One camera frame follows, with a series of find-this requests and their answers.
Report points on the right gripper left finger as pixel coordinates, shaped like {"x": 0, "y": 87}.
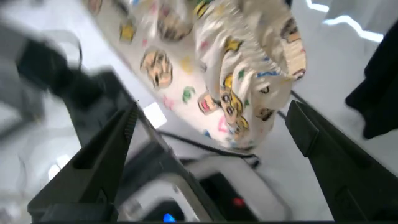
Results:
{"x": 81, "y": 189}

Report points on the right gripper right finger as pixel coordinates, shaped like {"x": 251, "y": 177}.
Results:
{"x": 357, "y": 186}

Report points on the black garment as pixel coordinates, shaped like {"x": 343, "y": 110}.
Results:
{"x": 379, "y": 87}

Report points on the cream printed garment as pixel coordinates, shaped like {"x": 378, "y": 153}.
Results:
{"x": 233, "y": 62}

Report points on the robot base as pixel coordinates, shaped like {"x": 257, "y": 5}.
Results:
{"x": 155, "y": 168}

